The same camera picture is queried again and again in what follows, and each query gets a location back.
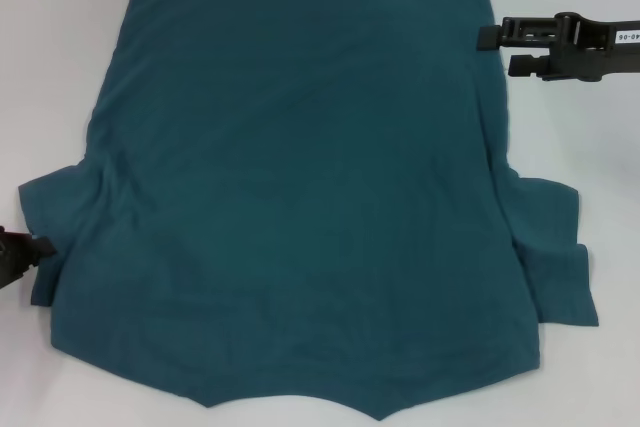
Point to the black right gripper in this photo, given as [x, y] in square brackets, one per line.
[595, 49]

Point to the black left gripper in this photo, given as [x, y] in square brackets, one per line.
[15, 257]

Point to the teal blue t-shirt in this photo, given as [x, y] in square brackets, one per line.
[320, 172]

